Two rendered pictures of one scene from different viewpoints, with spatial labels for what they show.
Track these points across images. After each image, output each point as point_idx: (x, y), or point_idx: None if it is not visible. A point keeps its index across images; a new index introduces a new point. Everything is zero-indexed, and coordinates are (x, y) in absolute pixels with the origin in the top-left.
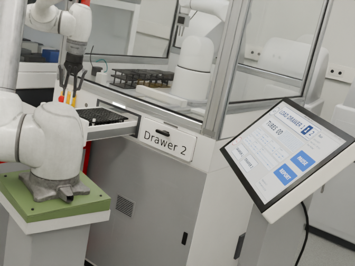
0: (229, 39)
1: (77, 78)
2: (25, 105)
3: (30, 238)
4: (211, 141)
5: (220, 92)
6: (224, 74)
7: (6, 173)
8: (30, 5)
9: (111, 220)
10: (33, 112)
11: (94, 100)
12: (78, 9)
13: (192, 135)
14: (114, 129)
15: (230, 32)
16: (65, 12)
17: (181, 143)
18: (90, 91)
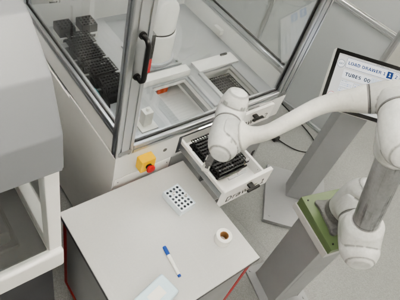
0: (313, 31)
1: (152, 138)
2: (88, 209)
3: None
4: (282, 97)
5: (297, 66)
6: (302, 55)
7: (328, 243)
8: (233, 143)
9: None
10: (116, 205)
11: (176, 140)
12: (248, 100)
13: (271, 103)
14: None
15: (315, 26)
16: (238, 113)
17: (264, 113)
18: (171, 137)
